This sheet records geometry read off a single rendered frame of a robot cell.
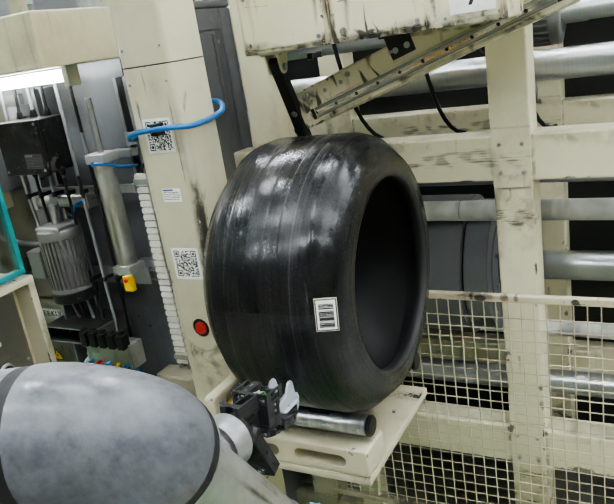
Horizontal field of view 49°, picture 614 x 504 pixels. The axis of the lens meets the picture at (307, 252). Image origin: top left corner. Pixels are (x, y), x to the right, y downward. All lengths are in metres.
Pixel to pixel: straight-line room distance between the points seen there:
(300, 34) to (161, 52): 0.32
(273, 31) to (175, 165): 0.38
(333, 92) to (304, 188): 0.53
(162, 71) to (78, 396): 1.01
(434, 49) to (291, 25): 0.32
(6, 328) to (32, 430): 1.09
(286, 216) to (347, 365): 0.29
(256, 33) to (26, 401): 1.22
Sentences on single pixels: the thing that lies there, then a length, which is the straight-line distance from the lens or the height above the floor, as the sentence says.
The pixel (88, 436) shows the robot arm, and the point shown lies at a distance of 0.53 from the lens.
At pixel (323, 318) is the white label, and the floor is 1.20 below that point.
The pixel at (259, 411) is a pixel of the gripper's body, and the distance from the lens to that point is 1.18.
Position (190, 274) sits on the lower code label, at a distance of 1.56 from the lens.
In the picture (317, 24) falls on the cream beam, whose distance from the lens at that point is 1.55.
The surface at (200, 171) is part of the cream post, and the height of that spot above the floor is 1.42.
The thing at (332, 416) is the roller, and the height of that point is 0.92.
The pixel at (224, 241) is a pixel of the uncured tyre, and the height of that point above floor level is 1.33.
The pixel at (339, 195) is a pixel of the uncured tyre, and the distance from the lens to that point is 1.22.
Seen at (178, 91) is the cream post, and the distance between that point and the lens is 1.46.
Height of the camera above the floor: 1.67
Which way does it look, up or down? 18 degrees down
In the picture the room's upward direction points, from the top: 9 degrees counter-clockwise
